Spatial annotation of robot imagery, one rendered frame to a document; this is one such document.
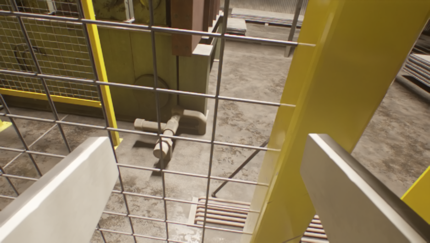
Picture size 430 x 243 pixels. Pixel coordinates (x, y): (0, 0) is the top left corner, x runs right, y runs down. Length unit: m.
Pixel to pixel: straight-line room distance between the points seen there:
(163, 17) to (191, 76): 0.53
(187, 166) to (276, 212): 1.66
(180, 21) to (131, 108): 1.05
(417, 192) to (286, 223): 0.14
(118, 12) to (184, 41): 0.63
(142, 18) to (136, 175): 1.27
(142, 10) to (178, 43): 0.42
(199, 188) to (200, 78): 0.96
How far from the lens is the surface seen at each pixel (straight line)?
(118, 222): 1.64
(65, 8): 2.40
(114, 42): 2.18
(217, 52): 4.10
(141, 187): 1.76
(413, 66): 5.37
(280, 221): 0.24
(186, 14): 1.80
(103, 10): 2.23
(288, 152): 0.17
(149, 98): 2.22
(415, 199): 0.32
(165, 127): 1.89
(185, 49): 1.86
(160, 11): 2.03
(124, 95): 2.37
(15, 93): 2.38
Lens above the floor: 1.35
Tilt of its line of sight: 34 degrees down
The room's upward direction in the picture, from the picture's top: 6 degrees clockwise
